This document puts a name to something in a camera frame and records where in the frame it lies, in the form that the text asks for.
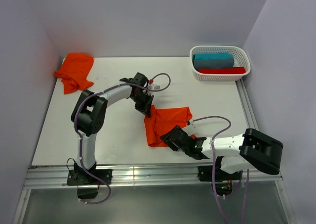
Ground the white plastic basket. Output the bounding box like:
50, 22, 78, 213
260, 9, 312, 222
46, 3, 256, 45
190, 45, 251, 81

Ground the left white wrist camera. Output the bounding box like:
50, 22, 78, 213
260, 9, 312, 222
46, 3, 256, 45
148, 84, 160, 91

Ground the teal rolled t-shirt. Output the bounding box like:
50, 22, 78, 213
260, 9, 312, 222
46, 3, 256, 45
193, 52, 235, 62

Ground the grey rolled t-shirt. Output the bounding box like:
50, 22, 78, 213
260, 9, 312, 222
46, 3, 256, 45
193, 60, 234, 69

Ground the crumpled orange t-shirt pile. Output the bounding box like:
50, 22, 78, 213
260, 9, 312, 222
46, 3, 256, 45
54, 53, 94, 94

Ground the purple cable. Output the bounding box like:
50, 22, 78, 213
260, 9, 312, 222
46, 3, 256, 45
192, 115, 250, 224
73, 72, 171, 205

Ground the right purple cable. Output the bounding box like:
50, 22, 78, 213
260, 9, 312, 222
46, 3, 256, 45
192, 115, 250, 224

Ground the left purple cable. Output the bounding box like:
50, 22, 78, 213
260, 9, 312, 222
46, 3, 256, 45
73, 72, 171, 205

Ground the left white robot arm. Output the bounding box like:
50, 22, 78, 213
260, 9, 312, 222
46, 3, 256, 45
71, 73, 154, 184

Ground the aluminium rail frame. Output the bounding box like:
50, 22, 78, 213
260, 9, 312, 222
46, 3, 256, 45
12, 80, 297, 224

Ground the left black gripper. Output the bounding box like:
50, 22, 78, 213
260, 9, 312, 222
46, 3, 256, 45
131, 92, 154, 118

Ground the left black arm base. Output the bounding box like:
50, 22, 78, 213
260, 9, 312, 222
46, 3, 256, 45
66, 162, 113, 204

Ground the red rolled t-shirt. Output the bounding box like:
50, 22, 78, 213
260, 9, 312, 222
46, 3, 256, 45
197, 67, 246, 75

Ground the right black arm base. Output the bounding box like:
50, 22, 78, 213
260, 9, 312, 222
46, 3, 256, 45
197, 165, 242, 196

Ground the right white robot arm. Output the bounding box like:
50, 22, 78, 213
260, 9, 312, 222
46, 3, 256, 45
160, 126, 283, 179

